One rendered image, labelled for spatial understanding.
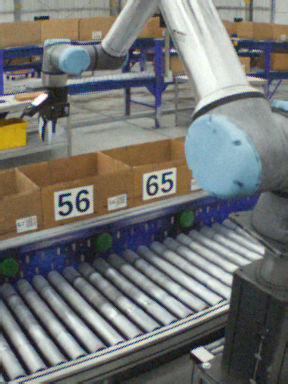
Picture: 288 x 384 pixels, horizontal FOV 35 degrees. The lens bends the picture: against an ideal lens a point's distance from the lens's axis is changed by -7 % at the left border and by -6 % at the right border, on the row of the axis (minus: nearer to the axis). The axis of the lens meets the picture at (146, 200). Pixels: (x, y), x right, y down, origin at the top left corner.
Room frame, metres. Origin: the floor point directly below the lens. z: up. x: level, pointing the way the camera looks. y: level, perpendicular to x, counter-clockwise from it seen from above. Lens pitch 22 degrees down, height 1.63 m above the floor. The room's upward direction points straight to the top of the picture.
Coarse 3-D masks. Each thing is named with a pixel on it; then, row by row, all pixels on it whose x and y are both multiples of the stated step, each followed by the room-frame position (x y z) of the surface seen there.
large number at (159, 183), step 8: (176, 168) 1.87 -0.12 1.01; (144, 176) 1.79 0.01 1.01; (152, 176) 1.81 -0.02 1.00; (160, 176) 1.83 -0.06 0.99; (168, 176) 1.85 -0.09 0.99; (144, 184) 1.79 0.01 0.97; (152, 184) 1.81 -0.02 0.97; (160, 184) 1.83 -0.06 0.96; (168, 184) 1.85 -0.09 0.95; (144, 192) 1.79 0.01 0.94; (152, 192) 1.81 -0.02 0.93; (160, 192) 1.83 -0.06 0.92; (168, 192) 1.85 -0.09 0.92
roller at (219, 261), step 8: (176, 240) 1.79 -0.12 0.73; (184, 240) 1.76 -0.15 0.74; (192, 240) 1.74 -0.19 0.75; (192, 248) 1.70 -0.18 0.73; (200, 248) 1.68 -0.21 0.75; (208, 256) 1.62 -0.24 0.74; (216, 256) 1.60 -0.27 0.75; (216, 264) 1.57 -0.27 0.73; (224, 264) 1.55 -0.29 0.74; (232, 264) 1.53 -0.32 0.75; (232, 272) 1.50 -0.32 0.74
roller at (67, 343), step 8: (24, 280) 1.41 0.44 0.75; (24, 288) 1.35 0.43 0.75; (32, 288) 1.37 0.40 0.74; (24, 296) 1.32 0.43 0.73; (32, 296) 1.30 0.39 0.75; (32, 304) 1.27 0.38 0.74; (40, 304) 1.26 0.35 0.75; (40, 312) 1.22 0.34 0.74; (48, 312) 1.21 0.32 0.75; (40, 320) 1.20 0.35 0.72; (48, 320) 1.17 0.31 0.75; (56, 320) 1.17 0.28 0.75; (48, 328) 1.15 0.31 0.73; (56, 328) 1.13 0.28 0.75; (64, 328) 1.14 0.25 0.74; (56, 336) 1.10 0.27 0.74; (64, 336) 1.09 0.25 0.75; (64, 344) 1.06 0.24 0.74; (72, 344) 1.05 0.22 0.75; (72, 352) 1.02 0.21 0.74; (80, 352) 1.02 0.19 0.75; (72, 360) 1.00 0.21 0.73
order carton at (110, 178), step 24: (24, 168) 1.81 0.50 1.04; (48, 168) 1.87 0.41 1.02; (72, 168) 1.93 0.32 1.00; (96, 168) 1.99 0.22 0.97; (120, 168) 1.84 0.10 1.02; (48, 192) 1.56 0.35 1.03; (96, 192) 1.67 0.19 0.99; (120, 192) 1.73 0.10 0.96; (48, 216) 1.56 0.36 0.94; (96, 216) 1.67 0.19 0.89
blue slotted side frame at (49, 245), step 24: (144, 216) 1.72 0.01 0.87; (168, 216) 1.82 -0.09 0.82; (216, 216) 1.97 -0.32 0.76; (48, 240) 1.49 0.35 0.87; (72, 240) 1.58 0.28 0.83; (120, 240) 1.69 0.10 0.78; (144, 240) 1.75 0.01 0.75; (24, 264) 1.46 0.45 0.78; (48, 264) 1.51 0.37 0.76; (72, 264) 1.57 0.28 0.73; (0, 288) 1.40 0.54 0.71
